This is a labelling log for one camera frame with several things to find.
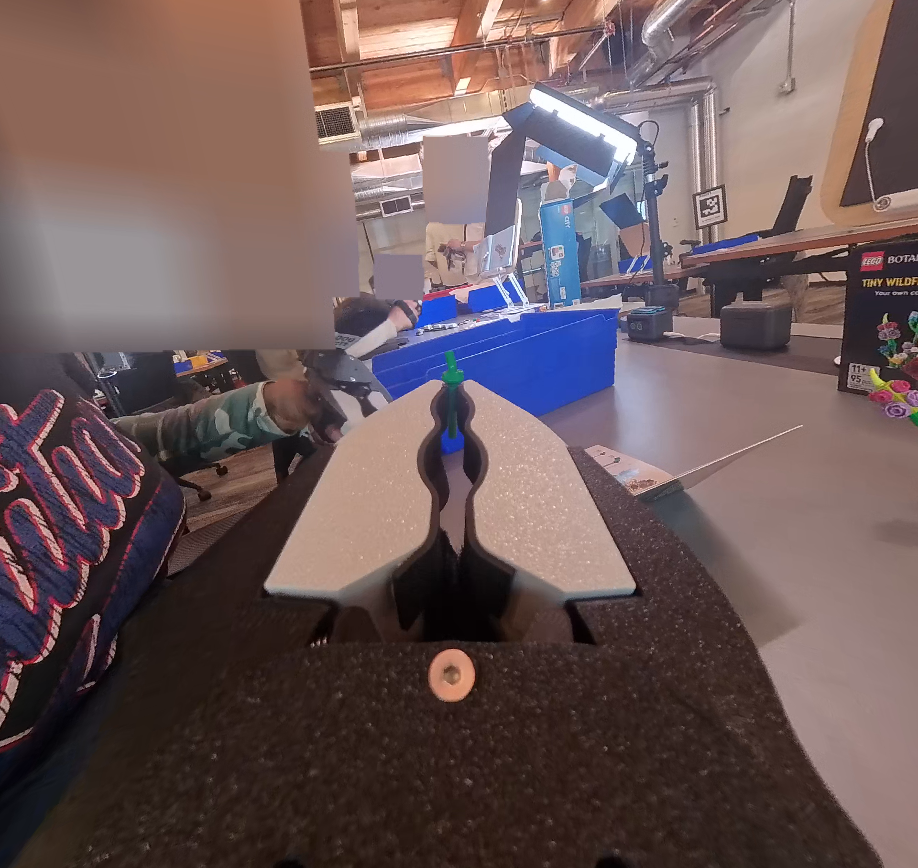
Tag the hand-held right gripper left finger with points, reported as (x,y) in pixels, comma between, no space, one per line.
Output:
(359,517)

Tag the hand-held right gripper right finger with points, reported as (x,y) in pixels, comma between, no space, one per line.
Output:
(552,510)

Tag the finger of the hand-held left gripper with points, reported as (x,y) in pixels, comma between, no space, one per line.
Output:
(376,338)

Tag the green lego stem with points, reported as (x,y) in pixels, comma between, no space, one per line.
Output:
(453,381)

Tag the large blue plastic bin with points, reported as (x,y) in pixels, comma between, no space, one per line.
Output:
(531,359)

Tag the person's left forearm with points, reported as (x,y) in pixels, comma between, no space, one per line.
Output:
(201,431)

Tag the lego instruction booklet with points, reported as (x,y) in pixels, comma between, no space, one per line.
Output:
(674,470)

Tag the lego flower bouquet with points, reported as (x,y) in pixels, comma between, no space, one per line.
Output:
(897,381)

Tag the black lego set box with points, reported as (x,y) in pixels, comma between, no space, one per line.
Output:
(878,309)

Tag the person's left hand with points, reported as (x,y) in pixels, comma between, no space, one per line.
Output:
(294,402)

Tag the tall blue box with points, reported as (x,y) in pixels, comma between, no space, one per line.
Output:
(560,244)

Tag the small black device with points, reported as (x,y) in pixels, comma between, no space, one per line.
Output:
(649,323)

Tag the dark grey cube device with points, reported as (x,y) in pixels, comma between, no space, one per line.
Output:
(756,326)

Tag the black light stand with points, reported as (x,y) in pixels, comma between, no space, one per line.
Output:
(653,230)

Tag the studio light panel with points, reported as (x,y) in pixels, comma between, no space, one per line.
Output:
(581,123)

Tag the wooden side desk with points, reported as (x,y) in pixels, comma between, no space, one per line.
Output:
(796,242)

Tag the black office chair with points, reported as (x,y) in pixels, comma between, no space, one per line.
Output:
(786,216)

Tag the wood edged black board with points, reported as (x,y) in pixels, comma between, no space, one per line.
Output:
(882,94)

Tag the square wall tag sign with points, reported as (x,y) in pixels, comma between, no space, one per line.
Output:
(710,206)

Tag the silver ceiling duct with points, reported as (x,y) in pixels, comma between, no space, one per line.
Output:
(674,15)

